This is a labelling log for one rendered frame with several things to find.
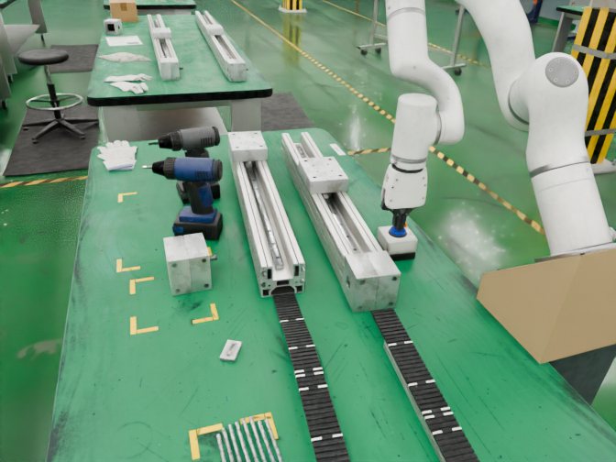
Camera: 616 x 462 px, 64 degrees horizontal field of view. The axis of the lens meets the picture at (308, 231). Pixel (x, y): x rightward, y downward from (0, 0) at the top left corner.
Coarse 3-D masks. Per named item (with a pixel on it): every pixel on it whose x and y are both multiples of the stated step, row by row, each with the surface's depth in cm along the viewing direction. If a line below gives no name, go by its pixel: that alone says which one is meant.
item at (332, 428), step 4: (324, 424) 80; (328, 424) 80; (332, 424) 80; (336, 424) 80; (308, 428) 80; (312, 428) 79; (316, 428) 79; (320, 428) 79; (324, 428) 80; (328, 428) 80; (332, 428) 80; (336, 428) 80; (312, 432) 79; (316, 432) 79; (320, 432) 79; (324, 432) 79; (328, 432) 79; (332, 432) 79; (336, 432) 79; (340, 432) 79; (312, 436) 78; (316, 436) 78
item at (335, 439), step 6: (312, 438) 78; (318, 438) 78; (324, 438) 78; (330, 438) 78; (336, 438) 78; (342, 438) 78; (318, 444) 77; (324, 444) 77; (330, 444) 77; (336, 444) 77; (342, 444) 77
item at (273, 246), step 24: (240, 168) 152; (264, 168) 152; (240, 192) 142; (264, 192) 147; (264, 216) 132; (264, 240) 117; (288, 240) 117; (264, 264) 109; (288, 264) 116; (264, 288) 111; (288, 288) 115
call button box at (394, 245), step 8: (384, 232) 127; (408, 232) 127; (384, 240) 125; (392, 240) 124; (400, 240) 124; (408, 240) 124; (416, 240) 124; (384, 248) 126; (392, 248) 124; (400, 248) 124; (408, 248) 125; (392, 256) 125; (400, 256) 126; (408, 256) 126
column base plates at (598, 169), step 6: (288, 12) 1011; (294, 12) 1015; (300, 12) 1018; (306, 12) 1022; (606, 162) 379; (612, 162) 374; (594, 168) 369; (600, 168) 370; (606, 168) 372; (612, 168) 374
